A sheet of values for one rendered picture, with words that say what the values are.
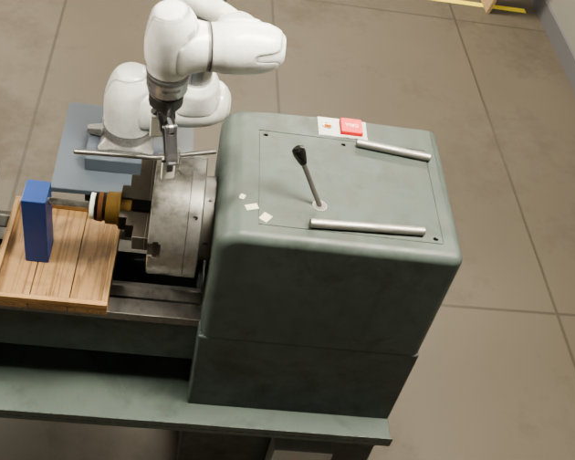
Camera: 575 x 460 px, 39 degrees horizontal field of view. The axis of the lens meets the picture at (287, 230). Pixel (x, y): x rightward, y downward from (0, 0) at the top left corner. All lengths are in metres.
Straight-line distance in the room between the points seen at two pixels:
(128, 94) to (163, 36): 0.94
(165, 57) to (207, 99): 0.92
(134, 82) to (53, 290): 0.73
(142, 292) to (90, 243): 0.21
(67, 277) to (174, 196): 0.42
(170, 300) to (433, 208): 0.74
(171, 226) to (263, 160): 0.29
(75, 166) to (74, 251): 0.51
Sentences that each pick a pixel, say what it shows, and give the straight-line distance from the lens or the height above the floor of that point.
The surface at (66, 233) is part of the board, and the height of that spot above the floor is 0.88.
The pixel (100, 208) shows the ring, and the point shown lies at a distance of 2.09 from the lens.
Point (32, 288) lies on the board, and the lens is 2.21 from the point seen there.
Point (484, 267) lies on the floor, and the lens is 3.83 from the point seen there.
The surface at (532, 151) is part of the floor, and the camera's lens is 4.62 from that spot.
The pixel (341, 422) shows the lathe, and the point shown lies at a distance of 2.46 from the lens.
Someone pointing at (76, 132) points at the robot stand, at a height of 0.75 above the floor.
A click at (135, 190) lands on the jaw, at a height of 1.13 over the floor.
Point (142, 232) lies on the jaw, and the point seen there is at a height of 1.12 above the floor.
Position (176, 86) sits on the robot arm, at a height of 1.56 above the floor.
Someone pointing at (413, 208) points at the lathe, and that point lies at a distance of 2.04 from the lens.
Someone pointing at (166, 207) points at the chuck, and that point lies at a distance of 1.97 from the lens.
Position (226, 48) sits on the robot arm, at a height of 1.66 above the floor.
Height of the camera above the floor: 2.59
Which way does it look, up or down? 45 degrees down
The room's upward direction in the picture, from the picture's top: 14 degrees clockwise
